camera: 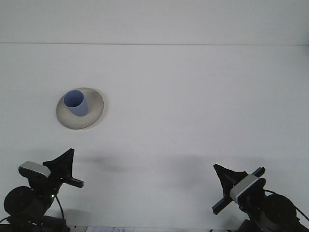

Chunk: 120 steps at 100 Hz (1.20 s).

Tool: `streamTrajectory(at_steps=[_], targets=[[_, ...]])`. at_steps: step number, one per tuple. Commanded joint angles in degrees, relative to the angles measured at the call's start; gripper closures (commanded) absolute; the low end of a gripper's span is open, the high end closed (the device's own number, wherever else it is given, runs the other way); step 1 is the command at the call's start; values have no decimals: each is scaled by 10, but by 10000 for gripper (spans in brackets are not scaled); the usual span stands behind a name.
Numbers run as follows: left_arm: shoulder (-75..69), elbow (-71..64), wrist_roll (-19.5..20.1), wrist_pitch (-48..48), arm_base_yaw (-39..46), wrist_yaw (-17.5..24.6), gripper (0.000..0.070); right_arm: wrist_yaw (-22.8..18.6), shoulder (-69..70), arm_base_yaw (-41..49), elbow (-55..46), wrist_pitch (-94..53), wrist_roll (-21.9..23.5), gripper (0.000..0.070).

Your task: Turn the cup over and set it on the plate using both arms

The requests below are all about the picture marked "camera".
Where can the pale round plate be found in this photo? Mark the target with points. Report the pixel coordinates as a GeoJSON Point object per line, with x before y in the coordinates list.
{"type": "Point", "coordinates": [94, 113]}

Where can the pale blue cup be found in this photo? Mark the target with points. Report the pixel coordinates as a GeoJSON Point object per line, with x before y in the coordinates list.
{"type": "Point", "coordinates": [78, 106]}

